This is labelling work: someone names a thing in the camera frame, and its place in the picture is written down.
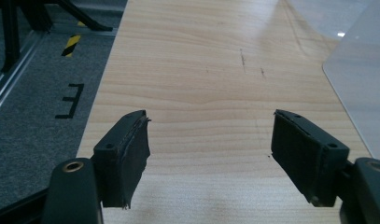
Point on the black floor tape mark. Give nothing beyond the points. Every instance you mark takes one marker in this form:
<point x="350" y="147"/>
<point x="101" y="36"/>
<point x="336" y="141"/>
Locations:
<point x="71" y="101"/>

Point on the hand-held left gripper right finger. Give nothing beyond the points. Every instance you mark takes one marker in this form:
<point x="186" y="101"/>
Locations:
<point x="306" y="155"/>

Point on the aluminium floor rail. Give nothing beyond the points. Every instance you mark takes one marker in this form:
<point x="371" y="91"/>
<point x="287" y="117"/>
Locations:
<point x="13" y="77"/>

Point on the translucent white plastic sheet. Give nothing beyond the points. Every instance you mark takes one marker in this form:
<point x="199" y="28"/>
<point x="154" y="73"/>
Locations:
<point x="358" y="71"/>

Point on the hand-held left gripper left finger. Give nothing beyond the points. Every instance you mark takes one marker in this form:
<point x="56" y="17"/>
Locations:
<point x="122" y="161"/>

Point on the yellow black striped floor tape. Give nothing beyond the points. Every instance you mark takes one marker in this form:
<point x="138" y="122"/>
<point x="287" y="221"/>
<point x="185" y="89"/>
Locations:
<point x="71" y="45"/>

